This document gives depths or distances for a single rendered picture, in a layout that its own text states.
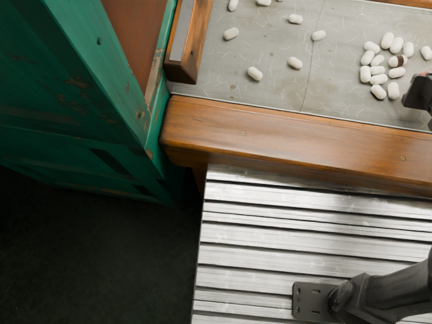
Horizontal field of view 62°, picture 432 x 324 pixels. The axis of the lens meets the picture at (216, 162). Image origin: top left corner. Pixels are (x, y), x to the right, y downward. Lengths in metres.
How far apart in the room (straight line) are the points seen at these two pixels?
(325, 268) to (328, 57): 0.45
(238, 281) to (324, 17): 0.61
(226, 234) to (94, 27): 0.52
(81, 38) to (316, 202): 0.59
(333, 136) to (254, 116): 0.16
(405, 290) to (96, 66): 0.47
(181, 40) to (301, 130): 0.29
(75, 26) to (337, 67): 0.61
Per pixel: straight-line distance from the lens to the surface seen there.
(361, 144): 0.77
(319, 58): 0.85
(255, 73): 0.79
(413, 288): 0.55
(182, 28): 0.72
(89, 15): 0.39
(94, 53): 0.41
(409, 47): 0.91
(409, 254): 0.87
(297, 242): 0.79
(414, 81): 0.78
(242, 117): 0.74
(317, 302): 0.80
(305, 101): 0.80
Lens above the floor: 1.45
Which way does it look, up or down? 75 degrees down
